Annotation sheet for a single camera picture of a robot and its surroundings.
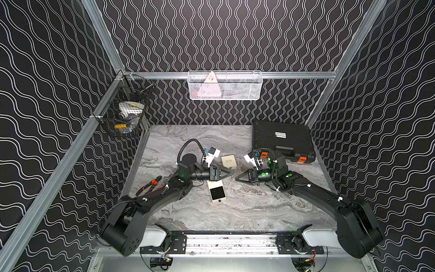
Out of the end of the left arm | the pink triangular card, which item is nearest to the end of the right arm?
the end of the left arm

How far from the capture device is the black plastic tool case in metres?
1.00

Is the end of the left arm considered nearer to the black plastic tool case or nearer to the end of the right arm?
the end of the right arm

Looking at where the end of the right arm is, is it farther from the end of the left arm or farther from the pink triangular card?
the pink triangular card
